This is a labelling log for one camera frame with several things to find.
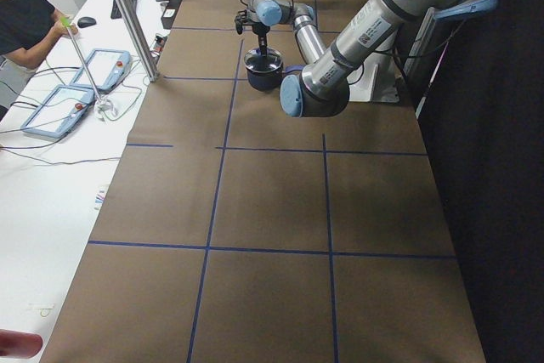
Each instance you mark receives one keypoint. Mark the near blue teach pendant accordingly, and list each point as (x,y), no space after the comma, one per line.
(59,113)

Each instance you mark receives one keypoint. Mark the metal reacher stick green grip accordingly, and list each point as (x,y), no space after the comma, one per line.
(102,105)

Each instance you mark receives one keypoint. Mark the person in black shirt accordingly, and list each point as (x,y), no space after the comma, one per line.
(29,31)

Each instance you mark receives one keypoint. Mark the glass pot lid blue knob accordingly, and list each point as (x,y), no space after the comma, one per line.
(258,63)

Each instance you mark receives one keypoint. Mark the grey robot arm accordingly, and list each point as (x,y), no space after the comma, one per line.
(322,88)

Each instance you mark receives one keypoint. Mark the black saucepan blue handle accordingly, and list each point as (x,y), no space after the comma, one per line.
(266,82)

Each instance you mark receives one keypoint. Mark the black computer mouse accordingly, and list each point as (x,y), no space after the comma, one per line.
(86,21)

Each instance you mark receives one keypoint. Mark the blue teach pendant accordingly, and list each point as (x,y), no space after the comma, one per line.
(108,68)
(59,113)

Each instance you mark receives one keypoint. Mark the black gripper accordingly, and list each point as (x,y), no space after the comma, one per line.
(260,31)

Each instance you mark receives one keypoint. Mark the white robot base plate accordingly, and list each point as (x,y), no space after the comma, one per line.
(375,80)

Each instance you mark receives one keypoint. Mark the aluminium frame post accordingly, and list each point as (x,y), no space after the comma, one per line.
(137,36)

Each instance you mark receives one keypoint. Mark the far blue teach pendant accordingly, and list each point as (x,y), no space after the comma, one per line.
(108,68)

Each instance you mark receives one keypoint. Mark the red cylinder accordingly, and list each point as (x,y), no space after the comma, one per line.
(20,345)

